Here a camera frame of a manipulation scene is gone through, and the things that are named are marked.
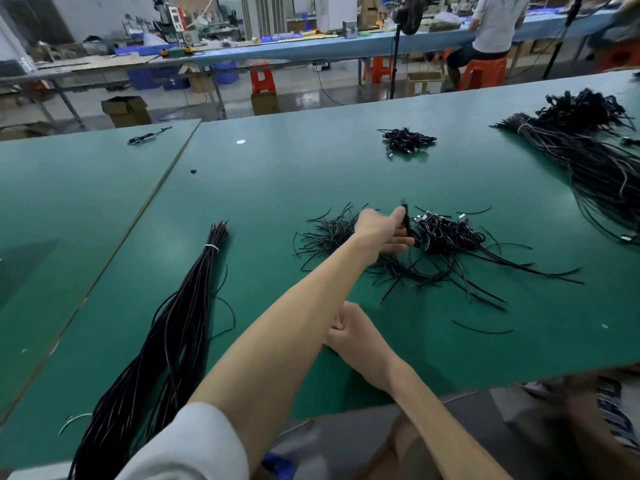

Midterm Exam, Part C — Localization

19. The person's left hand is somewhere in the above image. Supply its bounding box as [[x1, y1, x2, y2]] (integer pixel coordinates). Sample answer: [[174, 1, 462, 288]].
[[350, 207, 416, 264]]

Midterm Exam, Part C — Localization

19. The person's right hand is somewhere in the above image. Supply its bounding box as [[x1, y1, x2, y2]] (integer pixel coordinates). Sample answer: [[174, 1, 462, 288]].
[[323, 301, 406, 394]]

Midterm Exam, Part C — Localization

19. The pile of black wire ties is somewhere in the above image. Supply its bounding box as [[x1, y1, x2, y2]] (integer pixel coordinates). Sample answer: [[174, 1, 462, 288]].
[[293, 203, 401, 286]]

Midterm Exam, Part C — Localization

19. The small pile of knotted cables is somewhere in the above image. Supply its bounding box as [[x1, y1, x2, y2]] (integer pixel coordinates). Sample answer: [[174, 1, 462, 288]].
[[378, 127, 438, 158]]

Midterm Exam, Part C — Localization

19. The long black cable bundle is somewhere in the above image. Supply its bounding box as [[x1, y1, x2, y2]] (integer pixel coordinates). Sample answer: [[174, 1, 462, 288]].
[[68, 221, 233, 480]]

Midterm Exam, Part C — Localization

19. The large heap of black cables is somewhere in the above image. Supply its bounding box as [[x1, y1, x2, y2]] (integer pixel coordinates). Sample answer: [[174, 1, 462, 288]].
[[492, 89, 640, 246]]

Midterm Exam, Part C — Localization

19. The small cable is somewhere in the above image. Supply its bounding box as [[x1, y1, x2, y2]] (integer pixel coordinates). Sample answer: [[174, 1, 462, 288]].
[[127, 127, 172, 147]]

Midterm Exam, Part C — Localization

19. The person's left forearm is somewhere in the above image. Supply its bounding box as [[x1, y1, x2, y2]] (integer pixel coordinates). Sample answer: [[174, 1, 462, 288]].
[[190, 235, 379, 474]]

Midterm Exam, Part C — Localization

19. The person's right forearm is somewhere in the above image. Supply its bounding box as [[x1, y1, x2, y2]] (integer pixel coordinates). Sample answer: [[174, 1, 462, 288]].
[[380, 363, 511, 480]]

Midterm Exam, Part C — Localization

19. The person's right leg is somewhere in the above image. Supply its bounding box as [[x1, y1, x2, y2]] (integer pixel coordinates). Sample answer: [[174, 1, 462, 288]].
[[565, 369, 640, 480]]

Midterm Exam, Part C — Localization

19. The blue plastic item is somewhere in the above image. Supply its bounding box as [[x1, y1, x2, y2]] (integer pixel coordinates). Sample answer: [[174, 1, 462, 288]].
[[262, 453, 296, 480]]

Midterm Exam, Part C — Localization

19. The orange plastic stool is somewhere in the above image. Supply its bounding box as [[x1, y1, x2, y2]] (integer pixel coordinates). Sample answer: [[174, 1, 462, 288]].
[[460, 57, 508, 91], [600, 39, 640, 71], [370, 57, 393, 84]]

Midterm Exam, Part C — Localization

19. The small cardboard box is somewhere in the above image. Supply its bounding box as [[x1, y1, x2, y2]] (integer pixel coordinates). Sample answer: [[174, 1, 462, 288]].
[[251, 91, 280, 116]]

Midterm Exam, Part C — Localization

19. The red plastic stool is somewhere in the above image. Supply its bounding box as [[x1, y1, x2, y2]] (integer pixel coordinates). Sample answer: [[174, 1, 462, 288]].
[[250, 67, 277, 96]]

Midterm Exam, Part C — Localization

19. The long blue workbench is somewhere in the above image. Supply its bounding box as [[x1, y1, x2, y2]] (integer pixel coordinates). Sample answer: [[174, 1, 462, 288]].
[[150, 13, 621, 68]]

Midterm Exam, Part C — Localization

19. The white shirt sleeve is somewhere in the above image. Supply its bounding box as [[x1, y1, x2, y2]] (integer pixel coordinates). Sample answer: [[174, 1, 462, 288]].
[[118, 401, 251, 480]]

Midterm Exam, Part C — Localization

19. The black fan on stand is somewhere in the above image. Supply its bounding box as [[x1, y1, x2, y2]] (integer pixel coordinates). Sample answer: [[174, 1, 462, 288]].
[[388, 0, 425, 101]]

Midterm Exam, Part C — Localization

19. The black tripod stand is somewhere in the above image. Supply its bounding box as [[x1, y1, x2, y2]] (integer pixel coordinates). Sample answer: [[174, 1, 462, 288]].
[[542, 0, 586, 81]]

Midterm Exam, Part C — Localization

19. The open cardboard box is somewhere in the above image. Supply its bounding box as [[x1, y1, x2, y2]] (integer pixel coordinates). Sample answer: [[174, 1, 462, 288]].
[[101, 95, 152, 129]]

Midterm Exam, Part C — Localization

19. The loose black wire tie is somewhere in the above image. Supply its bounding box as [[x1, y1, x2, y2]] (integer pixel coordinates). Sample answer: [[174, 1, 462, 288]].
[[452, 319, 515, 336]]

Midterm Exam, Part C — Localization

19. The white wire loop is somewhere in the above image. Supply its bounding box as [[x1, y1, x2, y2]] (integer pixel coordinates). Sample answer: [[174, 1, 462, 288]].
[[58, 413, 93, 436]]

